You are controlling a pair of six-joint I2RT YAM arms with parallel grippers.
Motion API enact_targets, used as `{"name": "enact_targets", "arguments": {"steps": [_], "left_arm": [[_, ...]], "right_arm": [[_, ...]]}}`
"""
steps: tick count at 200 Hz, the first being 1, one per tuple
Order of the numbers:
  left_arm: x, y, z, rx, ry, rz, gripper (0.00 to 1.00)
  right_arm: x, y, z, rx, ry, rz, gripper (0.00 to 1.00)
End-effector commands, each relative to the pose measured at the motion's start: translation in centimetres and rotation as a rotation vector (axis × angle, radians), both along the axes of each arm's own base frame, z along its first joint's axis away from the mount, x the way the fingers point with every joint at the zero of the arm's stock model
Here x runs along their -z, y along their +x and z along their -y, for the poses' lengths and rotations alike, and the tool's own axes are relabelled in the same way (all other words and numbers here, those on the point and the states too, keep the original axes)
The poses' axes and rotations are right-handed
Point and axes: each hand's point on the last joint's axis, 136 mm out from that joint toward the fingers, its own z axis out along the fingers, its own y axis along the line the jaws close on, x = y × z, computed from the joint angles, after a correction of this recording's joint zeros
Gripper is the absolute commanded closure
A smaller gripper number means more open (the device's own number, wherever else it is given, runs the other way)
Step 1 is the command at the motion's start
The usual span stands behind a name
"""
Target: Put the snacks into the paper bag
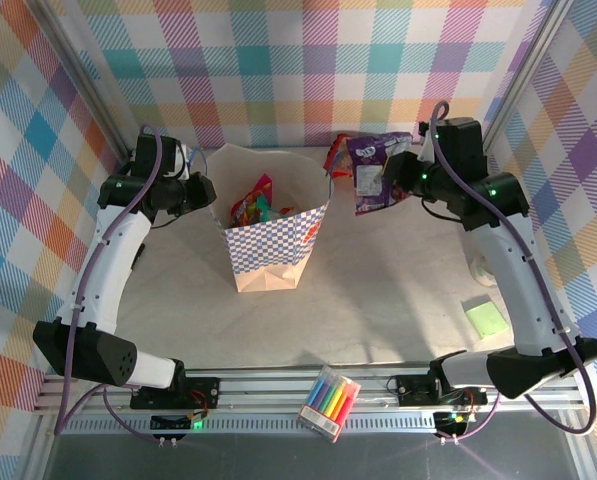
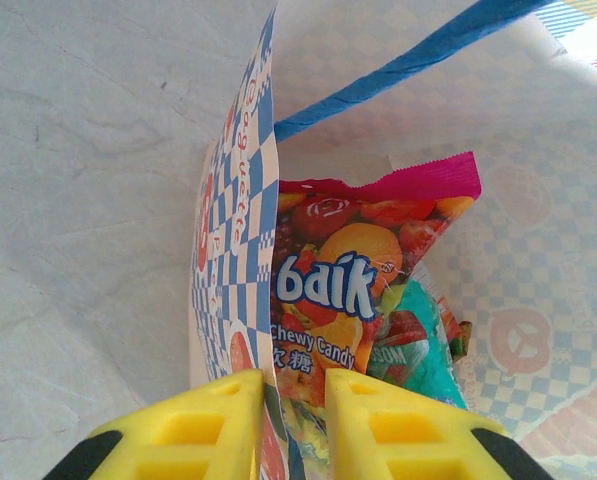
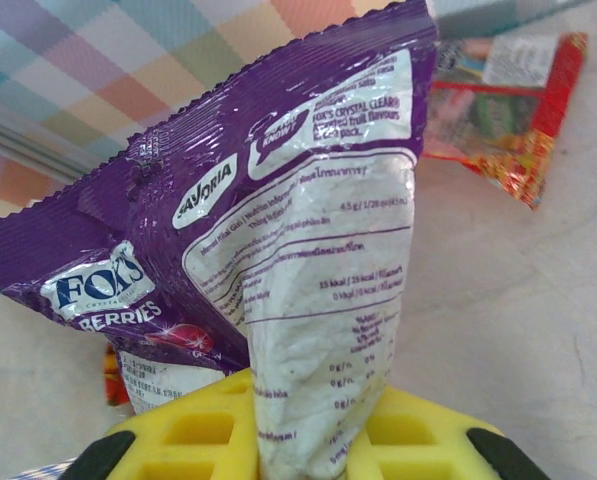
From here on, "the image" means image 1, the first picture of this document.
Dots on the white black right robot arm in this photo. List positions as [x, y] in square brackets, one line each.
[508, 270]

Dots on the white tape roll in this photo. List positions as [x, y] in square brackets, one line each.
[480, 272]

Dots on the purple snack bag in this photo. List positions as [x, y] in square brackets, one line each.
[368, 170]

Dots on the green sticky note pad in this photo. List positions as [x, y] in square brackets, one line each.
[485, 320]

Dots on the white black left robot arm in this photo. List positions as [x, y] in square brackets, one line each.
[113, 260]

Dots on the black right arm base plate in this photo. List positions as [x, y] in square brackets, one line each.
[413, 390]

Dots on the red snack bag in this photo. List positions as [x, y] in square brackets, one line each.
[339, 162]

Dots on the aluminium frame post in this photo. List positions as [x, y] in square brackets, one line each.
[523, 75]
[85, 75]

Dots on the black right controller box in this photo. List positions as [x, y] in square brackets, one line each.
[450, 425]

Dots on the blue checkered paper bag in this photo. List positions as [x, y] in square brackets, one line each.
[268, 245]

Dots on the aluminium right frame post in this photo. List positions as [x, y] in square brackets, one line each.
[523, 75]

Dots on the black controller box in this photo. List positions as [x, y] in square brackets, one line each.
[450, 425]
[170, 423]

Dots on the teal snack bag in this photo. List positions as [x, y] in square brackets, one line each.
[264, 205]

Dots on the black left controller box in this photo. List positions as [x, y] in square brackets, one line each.
[170, 423]

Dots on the pink-edged fruit balls candy bag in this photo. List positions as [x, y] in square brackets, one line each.
[245, 205]

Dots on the aluminium left frame post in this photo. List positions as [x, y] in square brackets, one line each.
[85, 75]

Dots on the aluminium side table rail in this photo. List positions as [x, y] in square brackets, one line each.
[491, 162]

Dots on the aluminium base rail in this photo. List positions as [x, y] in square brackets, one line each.
[268, 390]

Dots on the pack of coloured markers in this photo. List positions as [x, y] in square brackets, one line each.
[330, 400]

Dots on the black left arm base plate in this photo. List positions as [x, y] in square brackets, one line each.
[203, 390]

